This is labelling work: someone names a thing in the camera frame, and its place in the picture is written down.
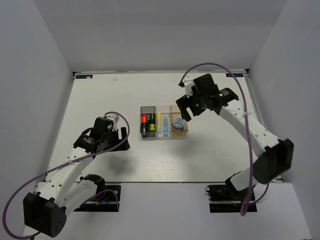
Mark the blue corner label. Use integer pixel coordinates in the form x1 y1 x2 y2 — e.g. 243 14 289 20
225 73 244 78
75 74 93 79

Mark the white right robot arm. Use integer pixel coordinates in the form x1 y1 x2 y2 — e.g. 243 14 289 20
176 73 294 200

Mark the blue translucent glue stick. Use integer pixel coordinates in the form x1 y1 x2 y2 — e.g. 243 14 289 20
163 114 169 137

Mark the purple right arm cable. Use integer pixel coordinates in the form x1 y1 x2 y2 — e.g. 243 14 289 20
180 62 270 217

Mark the blue white tape roll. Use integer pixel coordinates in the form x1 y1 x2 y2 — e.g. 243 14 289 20
172 115 186 131

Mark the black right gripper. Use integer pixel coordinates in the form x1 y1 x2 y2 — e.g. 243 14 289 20
176 89 207 122

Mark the yellow translucent glue stick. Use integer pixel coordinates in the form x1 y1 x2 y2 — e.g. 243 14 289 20
156 112 162 132

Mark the yellow cap black highlighter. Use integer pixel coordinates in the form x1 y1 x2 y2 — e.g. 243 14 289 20
149 113 156 132

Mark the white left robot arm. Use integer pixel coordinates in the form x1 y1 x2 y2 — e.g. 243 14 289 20
23 111 130 238

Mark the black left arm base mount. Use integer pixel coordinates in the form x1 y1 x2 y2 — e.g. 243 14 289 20
74 184 122 213

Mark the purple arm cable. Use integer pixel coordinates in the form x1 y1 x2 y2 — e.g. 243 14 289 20
3 111 131 237
180 62 270 217

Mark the left blue corner label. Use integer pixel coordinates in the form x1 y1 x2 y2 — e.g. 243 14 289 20
75 74 93 79

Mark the dark grey plastic container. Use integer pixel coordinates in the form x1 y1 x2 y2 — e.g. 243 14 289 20
140 106 156 138

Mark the right blue corner label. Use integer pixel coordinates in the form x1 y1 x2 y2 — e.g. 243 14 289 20
225 73 244 78

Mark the orange translucent plastic container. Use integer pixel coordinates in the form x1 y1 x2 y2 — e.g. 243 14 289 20
170 105 188 137

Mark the orange cap black highlighter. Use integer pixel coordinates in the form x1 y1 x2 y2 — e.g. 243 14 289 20
141 117 148 134

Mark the clear plastic container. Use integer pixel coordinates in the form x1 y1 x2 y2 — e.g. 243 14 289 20
155 105 172 138

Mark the green cap black highlighter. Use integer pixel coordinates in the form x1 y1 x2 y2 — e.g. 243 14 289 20
147 114 151 131

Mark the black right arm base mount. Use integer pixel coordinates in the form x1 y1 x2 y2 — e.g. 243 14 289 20
205 184 247 214

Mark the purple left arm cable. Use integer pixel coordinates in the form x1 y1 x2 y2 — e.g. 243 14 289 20
3 111 131 237

